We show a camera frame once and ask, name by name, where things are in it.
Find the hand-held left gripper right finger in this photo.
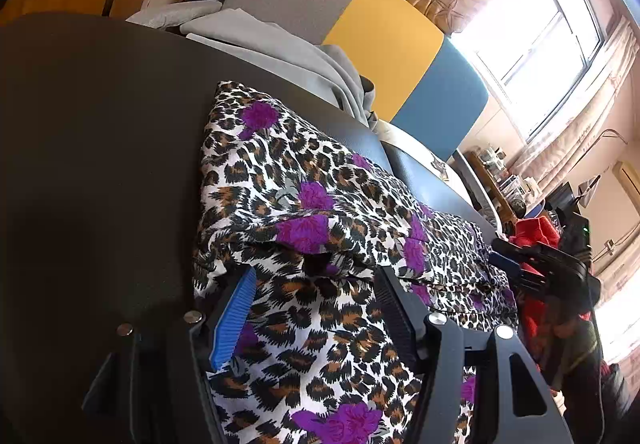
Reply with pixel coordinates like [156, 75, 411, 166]
[374, 267, 576, 444]

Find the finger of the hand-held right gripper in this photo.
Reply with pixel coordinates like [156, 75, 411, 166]
[491, 237, 540, 259]
[487, 251, 535, 286]

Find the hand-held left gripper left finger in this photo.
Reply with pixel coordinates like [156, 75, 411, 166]
[82, 267, 258, 444]

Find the leopard print floral shirt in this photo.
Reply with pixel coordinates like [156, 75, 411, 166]
[192, 80, 521, 444]

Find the red cloth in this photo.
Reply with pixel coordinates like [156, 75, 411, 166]
[510, 218, 563, 360]

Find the cluttered wooden shelf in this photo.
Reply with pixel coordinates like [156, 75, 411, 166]
[465, 149, 546, 225]

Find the window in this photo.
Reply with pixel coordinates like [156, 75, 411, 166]
[450, 0, 608, 140]

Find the black leather couch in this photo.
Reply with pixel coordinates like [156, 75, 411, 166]
[0, 12, 501, 444]

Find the grey yellow blue cushion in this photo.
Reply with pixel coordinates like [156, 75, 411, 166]
[190, 0, 491, 160]

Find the grey cloth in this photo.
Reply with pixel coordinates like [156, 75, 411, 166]
[125, 0, 381, 127]

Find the white patterned strap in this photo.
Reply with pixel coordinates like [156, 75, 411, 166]
[375, 119, 466, 182]

